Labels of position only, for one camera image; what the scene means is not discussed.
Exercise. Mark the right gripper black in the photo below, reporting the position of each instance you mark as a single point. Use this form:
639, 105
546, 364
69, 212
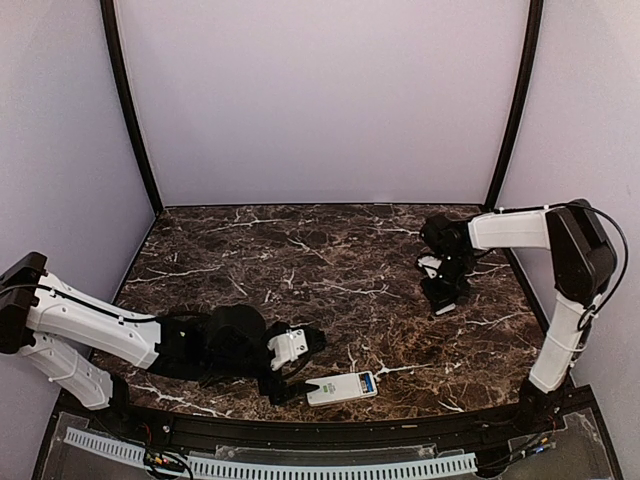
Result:
439, 299

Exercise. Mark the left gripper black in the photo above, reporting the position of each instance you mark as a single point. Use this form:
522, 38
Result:
278, 392

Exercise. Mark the white remote control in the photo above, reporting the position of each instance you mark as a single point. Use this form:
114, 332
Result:
338, 389

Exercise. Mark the blue battery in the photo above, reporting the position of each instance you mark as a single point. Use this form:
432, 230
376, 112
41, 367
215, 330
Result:
369, 383

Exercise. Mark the white battery compartment cover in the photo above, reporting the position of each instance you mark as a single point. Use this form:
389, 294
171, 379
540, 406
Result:
445, 309

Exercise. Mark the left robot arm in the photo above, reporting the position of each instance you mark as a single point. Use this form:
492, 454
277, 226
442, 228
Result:
43, 318

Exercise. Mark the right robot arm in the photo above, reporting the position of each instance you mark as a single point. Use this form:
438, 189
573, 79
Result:
586, 270

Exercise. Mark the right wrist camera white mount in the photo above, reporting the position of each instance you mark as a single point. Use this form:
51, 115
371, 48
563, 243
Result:
429, 264

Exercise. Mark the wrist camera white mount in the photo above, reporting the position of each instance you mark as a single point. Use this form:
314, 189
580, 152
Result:
429, 264
291, 345

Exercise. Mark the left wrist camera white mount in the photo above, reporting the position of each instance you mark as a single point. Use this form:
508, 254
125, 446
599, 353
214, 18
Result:
291, 345

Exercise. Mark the black front table rail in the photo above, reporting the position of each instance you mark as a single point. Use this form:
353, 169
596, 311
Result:
485, 429

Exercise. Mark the white slotted cable duct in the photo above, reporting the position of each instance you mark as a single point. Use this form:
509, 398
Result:
234, 463

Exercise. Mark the right black frame post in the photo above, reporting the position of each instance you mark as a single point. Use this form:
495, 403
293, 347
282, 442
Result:
523, 79

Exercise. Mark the black frame post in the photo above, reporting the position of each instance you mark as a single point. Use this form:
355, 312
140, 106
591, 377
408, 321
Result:
126, 100
523, 79

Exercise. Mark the left black frame post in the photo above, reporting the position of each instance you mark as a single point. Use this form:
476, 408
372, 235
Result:
126, 100

